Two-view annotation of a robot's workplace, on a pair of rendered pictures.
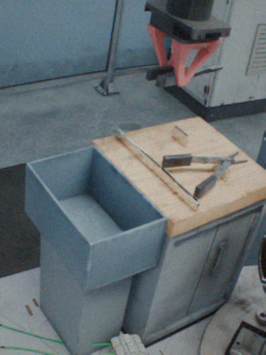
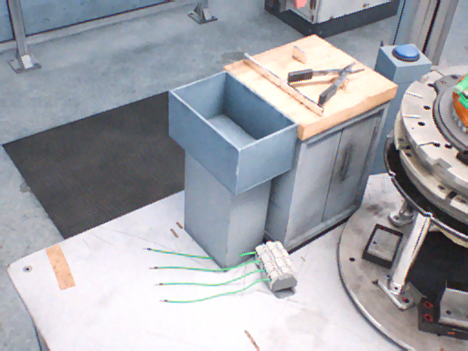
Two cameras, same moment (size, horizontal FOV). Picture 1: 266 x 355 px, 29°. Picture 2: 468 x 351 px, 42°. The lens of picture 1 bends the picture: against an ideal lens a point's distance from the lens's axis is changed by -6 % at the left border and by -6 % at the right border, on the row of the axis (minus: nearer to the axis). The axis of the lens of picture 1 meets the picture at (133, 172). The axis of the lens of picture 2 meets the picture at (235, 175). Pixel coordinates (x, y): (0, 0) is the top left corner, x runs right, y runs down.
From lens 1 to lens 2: 0.23 m
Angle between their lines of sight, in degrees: 6
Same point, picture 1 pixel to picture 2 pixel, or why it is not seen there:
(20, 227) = (132, 172)
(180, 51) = not seen: outside the picture
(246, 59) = not seen: outside the picture
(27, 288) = (169, 213)
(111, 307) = (254, 214)
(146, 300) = (285, 204)
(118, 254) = (260, 158)
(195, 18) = not seen: outside the picture
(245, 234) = (369, 138)
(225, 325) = (360, 228)
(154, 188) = (283, 101)
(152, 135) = (274, 57)
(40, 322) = (186, 242)
